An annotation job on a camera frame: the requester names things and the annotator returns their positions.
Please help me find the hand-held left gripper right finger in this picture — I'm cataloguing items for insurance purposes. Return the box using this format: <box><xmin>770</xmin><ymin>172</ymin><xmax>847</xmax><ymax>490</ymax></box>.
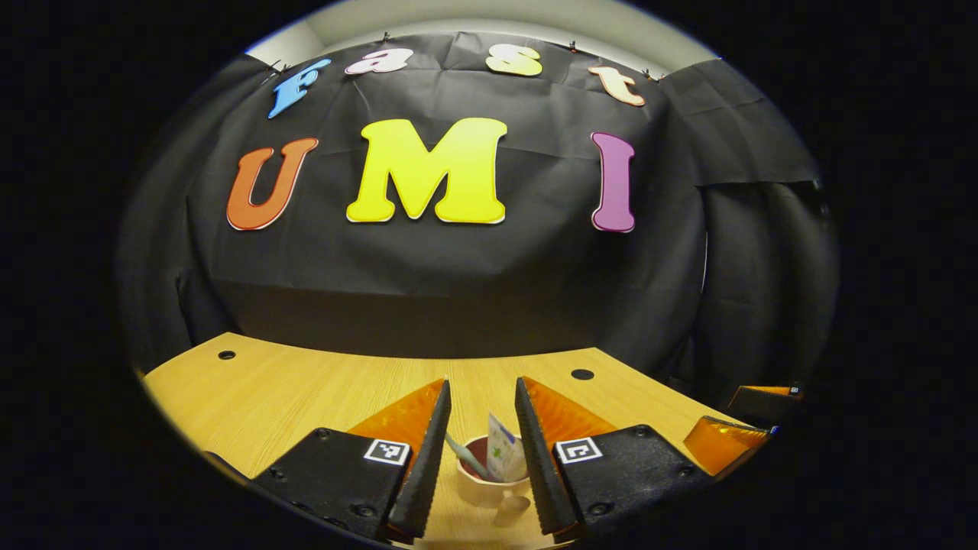
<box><xmin>514</xmin><ymin>376</ymin><xmax>717</xmax><ymax>537</ymax></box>

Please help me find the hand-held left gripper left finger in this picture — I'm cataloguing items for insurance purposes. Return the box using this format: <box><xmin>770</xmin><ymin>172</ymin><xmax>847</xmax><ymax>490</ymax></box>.
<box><xmin>252</xmin><ymin>378</ymin><xmax>452</xmax><ymax>542</ymax></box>

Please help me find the white toothpaste tube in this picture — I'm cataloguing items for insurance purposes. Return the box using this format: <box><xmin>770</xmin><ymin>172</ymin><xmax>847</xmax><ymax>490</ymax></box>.
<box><xmin>487</xmin><ymin>413</ymin><xmax>528</xmax><ymax>484</ymax></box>

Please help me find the pale green toothbrush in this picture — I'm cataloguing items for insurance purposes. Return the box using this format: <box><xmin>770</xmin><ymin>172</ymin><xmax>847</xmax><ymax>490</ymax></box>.
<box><xmin>445</xmin><ymin>434</ymin><xmax>494</xmax><ymax>482</ymax></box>

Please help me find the beige cup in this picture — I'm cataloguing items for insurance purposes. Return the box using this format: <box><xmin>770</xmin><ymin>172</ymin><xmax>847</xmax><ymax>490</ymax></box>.
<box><xmin>456</xmin><ymin>434</ymin><xmax>533</xmax><ymax>529</ymax></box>

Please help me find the wooden desktop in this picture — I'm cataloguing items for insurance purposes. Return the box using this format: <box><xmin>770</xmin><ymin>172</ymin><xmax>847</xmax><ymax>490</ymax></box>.
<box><xmin>143</xmin><ymin>332</ymin><xmax>753</xmax><ymax>549</ymax></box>

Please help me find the black backdrop cloth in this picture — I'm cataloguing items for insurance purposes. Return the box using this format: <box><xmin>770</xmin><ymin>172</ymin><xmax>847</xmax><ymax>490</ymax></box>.
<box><xmin>115</xmin><ymin>32</ymin><xmax>841</xmax><ymax>406</ymax></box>

